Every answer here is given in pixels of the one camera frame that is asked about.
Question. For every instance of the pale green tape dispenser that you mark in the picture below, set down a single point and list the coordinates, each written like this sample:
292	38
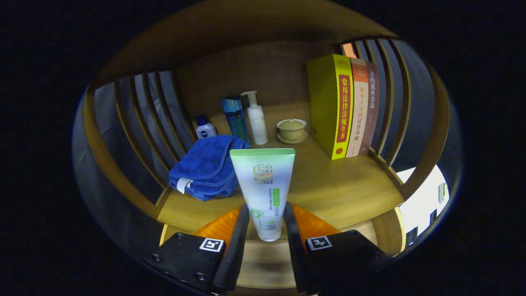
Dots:
442	193

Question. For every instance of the wooden cabinet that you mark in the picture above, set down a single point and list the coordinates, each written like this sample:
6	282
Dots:
246	70

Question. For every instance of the beige lidded tea bowl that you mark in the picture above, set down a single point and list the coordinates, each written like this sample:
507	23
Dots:
291	128

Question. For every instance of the white green cosmetic tube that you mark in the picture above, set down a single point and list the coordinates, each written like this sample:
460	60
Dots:
263	181

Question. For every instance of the thick yellow book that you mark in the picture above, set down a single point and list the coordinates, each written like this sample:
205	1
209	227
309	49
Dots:
328	107

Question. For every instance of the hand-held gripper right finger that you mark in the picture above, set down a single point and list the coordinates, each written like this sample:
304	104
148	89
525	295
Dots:
294	255

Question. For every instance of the small black box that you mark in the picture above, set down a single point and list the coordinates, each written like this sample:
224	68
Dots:
432	217
411	236

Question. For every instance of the brown book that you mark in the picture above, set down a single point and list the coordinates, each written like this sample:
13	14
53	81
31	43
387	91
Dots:
372	115

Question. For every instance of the blue folded towel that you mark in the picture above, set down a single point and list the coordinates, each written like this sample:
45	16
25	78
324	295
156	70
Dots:
205	164

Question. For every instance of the orange white book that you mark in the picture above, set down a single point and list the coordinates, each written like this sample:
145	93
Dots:
358	123

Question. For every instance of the blue translucent bottle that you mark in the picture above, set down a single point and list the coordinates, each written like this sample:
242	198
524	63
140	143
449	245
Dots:
235	119

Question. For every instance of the small white bottle blue cap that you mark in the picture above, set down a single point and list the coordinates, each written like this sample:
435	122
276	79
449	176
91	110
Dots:
205	130

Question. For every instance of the beige saucer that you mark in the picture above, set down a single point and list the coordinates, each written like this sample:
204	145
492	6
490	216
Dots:
292	142

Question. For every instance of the white pump bottle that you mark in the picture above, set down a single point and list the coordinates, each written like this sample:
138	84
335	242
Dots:
257	123

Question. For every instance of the white side cabinet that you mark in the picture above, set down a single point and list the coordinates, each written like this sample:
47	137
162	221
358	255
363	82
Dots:
419	193

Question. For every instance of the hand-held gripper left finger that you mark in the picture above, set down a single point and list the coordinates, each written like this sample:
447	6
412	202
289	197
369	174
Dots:
238	250

